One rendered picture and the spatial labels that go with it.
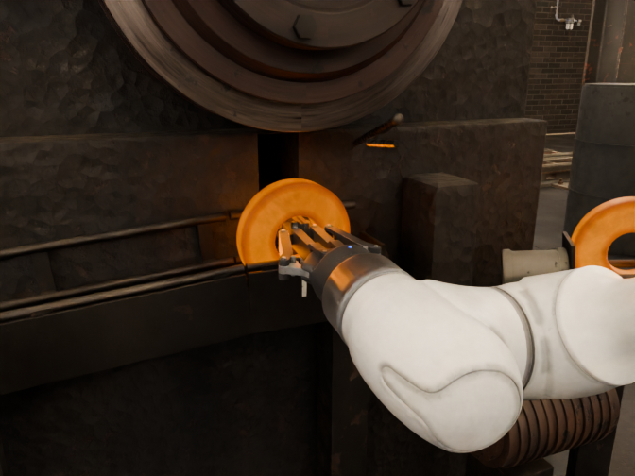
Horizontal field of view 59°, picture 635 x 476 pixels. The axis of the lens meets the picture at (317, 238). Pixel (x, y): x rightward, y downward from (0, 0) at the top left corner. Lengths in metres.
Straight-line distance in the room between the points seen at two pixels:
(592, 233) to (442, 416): 0.51
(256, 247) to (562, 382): 0.40
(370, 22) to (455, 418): 0.42
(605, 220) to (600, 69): 4.25
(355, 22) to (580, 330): 0.38
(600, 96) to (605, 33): 1.82
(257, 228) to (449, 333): 0.36
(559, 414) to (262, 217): 0.49
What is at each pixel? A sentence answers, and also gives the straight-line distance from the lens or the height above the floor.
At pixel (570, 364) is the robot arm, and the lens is 0.51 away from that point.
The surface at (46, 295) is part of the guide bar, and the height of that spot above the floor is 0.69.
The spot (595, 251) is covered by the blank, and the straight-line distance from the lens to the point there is 0.89.
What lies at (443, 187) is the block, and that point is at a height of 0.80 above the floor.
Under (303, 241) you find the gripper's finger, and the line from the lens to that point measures 0.67.
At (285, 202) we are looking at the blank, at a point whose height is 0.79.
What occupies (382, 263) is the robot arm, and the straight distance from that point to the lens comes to 0.54.
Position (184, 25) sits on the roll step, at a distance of 0.65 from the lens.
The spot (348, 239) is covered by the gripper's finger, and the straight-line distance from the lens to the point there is 0.68.
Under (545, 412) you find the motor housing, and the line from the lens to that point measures 0.86.
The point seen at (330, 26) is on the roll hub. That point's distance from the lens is 0.62.
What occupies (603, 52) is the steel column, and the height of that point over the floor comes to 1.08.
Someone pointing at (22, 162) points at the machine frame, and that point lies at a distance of 0.77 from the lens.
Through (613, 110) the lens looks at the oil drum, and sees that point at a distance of 3.29.
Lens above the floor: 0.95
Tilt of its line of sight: 17 degrees down
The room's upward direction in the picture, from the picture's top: straight up
